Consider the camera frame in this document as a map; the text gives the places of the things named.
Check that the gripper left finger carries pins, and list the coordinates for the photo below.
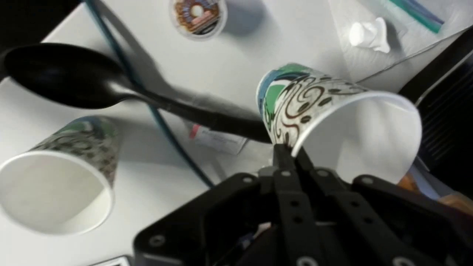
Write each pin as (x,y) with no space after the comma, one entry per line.
(292,207)

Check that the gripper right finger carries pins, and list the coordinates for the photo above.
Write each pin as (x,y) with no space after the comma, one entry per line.
(369,225)

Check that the swirl print paper cup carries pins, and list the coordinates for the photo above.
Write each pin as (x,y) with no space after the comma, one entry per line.
(314,99)
(85,144)

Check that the orange packet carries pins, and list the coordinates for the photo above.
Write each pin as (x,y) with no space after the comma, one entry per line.
(454,199)

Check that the small white paper packet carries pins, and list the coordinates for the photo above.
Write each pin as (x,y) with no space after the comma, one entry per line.
(218,139)

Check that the white crumpled wrapper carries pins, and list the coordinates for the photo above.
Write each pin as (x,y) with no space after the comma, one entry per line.
(369,34)

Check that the clear plastic zip bag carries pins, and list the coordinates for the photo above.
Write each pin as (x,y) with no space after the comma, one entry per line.
(414,33)

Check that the coffee pod with printed lid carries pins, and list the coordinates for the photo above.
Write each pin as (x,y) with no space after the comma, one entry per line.
(197,14)

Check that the black plastic spoon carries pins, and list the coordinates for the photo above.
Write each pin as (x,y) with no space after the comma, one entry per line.
(66,75)

